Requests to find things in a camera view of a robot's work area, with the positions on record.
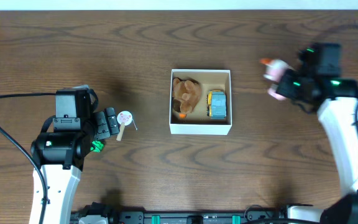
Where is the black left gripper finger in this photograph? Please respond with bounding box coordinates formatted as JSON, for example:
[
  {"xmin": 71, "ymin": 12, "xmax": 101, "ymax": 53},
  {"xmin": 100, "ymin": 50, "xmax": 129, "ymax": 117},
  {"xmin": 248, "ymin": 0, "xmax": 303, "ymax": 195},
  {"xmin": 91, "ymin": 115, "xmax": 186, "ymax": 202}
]
[
  {"xmin": 93, "ymin": 111, "xmax": 110, "ymax": 141},
  {"xmin": 104, "ymin": 107, "xmax": 119, "ymax": 136}
]

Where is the pig face lollipop toy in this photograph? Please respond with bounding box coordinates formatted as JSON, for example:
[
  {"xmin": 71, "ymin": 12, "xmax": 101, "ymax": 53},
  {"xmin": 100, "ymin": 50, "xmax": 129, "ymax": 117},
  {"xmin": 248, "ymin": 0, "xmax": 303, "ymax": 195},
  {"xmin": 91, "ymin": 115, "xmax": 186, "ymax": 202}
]
[{"xmin": 116, "ymin": 111, "xmax": 138, "ymax": 141}]

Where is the pink white plush toy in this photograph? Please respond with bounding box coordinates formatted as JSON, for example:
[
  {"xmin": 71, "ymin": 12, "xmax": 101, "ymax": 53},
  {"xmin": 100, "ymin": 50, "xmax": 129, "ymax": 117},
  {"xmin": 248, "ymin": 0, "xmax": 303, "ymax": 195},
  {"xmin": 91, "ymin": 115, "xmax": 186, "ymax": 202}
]
[{"xmin": 260, "ymin": 58, "xmax": 293, "ymax": 101}]

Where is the brown plush toy with orange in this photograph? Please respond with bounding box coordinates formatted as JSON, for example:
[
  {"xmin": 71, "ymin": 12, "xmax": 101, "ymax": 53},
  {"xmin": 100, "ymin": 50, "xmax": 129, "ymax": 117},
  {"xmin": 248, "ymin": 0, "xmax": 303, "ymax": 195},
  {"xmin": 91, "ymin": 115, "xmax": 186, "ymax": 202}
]
[{"xmin": 172, "ymin": 78, "xmax": 202, "ymax": 119}]

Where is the yellow grey toy truck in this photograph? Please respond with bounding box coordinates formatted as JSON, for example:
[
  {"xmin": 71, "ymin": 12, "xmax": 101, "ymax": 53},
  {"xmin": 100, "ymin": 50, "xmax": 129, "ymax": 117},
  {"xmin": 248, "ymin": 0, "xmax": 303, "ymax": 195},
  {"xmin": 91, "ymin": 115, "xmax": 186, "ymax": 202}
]
[{"xmin": 207, "ymin": 90, "xmax": 227, "ymax": 119}]

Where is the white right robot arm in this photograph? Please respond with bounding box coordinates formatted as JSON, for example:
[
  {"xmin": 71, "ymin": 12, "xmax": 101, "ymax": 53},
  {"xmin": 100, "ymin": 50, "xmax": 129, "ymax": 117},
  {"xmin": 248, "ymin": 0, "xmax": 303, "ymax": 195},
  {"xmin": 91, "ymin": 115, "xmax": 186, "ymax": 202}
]
[{"xmin": 265, "ymin": 67, "xmax": 358, "ymax": 223}]

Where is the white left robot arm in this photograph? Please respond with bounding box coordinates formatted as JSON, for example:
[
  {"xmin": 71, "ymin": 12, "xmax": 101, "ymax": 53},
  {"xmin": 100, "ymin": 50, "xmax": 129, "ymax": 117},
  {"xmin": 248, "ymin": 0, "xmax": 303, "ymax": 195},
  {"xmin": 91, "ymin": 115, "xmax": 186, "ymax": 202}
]
[{"xmin": 29, "ymin": 107, "xmax": 120, "ymax": 223}]

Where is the green toy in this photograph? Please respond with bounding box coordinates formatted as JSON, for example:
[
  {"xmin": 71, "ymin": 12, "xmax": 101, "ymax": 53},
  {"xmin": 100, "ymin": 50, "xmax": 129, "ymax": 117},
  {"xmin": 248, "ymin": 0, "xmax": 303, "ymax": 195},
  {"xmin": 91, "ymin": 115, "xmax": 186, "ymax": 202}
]
[{"xmin": 90, "ymin": 141, "xmax": 105, "ymax": 153}]

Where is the white cardboard box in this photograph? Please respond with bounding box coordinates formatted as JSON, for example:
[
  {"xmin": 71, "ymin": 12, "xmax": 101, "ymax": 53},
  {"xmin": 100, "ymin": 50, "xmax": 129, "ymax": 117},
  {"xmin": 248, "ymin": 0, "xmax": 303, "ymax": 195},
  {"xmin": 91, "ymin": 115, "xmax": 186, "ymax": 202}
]
[{"xmin": 169, "ymin": 69, "xmax": 232, "ymax": 135}]

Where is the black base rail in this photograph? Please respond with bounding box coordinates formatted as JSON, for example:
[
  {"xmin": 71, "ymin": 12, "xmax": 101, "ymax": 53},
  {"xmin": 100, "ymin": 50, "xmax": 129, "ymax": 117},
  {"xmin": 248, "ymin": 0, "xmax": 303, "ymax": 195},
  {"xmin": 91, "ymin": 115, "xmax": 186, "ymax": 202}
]
[{"xmin": 69, "ymin": 202, "xmax": 323, "ymax": 224}]

